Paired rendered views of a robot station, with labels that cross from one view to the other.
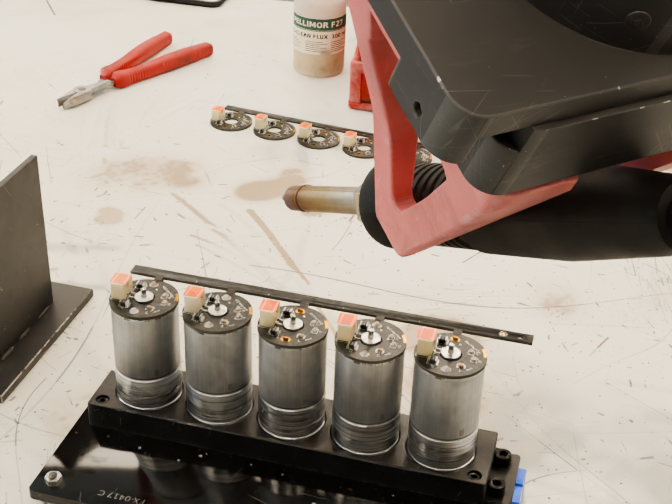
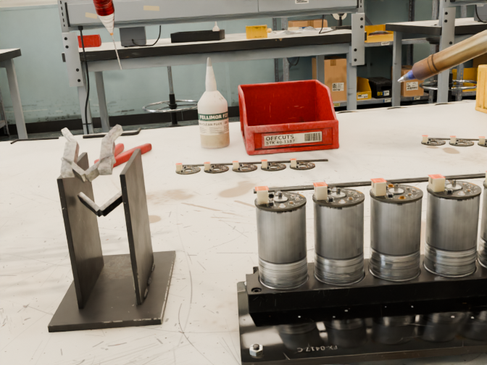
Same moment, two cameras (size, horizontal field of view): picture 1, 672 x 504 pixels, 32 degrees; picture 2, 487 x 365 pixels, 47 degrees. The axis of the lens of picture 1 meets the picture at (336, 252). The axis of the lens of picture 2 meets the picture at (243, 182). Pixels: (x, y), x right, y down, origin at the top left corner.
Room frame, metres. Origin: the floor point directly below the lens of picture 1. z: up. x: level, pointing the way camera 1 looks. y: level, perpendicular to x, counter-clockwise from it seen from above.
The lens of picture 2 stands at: (0.11, 0.15, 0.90)
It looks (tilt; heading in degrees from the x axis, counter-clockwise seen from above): 18 degrees down; 345
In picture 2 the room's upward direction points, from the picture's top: 4 degrees counter-clockwise
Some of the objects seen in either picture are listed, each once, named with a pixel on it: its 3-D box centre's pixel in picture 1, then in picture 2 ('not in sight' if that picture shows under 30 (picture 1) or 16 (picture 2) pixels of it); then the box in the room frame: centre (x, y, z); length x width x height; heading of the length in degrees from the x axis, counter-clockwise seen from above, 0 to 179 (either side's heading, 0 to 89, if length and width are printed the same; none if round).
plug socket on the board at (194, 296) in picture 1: (196, 299); (322, 190); (0.35, 0.05, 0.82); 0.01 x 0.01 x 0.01; 76
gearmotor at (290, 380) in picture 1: (292, 381); (395, 238); (0.34, 0.01, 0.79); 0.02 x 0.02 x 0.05
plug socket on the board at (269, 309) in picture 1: (272, 313); (380, 186); (0.34, 0.02, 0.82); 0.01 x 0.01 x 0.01; 76
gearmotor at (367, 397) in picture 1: (367, 395); (451, 235); (0.33, -0.01, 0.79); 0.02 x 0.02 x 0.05
